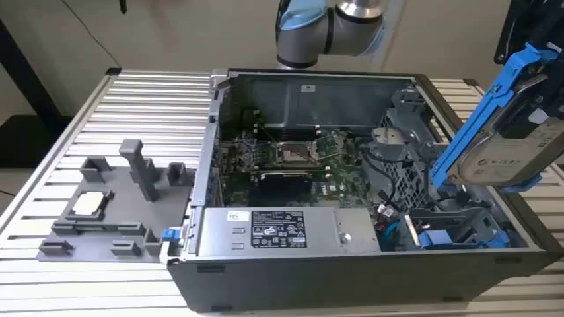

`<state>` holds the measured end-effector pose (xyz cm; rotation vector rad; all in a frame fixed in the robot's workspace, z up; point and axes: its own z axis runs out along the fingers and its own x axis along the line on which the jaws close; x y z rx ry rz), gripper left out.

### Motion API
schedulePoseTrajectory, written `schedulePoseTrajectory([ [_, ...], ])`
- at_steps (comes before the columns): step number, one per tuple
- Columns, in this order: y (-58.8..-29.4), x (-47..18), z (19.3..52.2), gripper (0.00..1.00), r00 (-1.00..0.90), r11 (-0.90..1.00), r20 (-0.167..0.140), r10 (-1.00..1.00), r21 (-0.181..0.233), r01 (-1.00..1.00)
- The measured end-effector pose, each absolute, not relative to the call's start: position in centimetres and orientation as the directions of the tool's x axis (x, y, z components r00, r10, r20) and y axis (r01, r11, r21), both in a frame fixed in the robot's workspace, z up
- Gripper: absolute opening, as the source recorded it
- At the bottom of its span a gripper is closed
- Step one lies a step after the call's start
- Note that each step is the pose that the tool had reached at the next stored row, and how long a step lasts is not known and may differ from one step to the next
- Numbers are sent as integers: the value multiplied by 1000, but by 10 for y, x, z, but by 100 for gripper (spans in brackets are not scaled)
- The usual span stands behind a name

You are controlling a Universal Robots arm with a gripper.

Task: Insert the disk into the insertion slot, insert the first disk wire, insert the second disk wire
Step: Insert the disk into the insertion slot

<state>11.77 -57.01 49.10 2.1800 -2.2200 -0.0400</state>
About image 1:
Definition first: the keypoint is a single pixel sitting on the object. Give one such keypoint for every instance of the black open PC case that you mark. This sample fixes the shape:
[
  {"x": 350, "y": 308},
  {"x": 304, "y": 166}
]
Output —
[{"x": 308, "y": 280}]

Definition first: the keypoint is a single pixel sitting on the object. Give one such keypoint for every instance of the blue case latch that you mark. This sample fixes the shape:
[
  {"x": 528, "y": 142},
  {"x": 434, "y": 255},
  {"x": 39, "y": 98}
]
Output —
[{"x": 170, "y": 235}]

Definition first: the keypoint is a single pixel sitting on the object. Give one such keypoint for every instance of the grey metal disk bay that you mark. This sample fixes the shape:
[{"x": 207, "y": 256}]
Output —
[{"x": 396, "y": 165}]

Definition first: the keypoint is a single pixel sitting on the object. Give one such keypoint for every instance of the grey parts rack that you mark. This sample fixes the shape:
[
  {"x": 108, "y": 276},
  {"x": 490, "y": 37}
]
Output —
[{"x": 132, "y": 204}]

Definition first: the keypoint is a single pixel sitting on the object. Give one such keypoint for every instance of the hard disk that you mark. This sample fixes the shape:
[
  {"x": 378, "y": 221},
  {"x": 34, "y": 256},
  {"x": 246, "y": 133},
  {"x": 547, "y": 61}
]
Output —
[{"x": 494, "y": 155}]

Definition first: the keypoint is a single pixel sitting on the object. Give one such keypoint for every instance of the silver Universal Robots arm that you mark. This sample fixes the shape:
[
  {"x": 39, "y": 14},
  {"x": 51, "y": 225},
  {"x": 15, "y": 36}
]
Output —
[{"x": 308, "y": 36}]

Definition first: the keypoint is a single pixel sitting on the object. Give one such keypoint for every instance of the silver CPU chip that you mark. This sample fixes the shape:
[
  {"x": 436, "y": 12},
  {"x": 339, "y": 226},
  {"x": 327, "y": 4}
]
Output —
[{"x": 90, "y": 202}]

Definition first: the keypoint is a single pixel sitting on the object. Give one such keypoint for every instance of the CPU socket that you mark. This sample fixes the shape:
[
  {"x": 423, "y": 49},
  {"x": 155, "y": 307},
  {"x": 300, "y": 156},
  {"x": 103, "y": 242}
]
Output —
[{"x": 294, "y": 152}]

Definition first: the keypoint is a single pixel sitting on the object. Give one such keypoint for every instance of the green motherboard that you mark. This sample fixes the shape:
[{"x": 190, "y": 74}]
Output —
[{"x": 343, "y": 185}]

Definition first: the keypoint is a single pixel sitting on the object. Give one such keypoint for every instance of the black graphics card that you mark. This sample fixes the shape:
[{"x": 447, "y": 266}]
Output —
[{"x": 284, "y": 183}]

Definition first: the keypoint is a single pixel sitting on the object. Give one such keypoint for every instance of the black RAM sticks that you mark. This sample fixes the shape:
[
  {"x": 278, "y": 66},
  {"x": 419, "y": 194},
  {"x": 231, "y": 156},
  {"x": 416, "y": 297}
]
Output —
[{"x": 287, "y": 132}]

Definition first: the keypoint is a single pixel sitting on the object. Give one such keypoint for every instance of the silver power supply unit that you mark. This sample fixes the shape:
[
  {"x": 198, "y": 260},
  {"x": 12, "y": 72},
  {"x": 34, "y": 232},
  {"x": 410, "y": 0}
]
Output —
[{"x": 287, "y": 231}]

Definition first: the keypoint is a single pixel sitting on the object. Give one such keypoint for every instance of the dark furniture frame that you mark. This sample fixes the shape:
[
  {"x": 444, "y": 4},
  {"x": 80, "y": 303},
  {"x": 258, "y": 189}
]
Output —
[{"x": 27, "y": 92}]

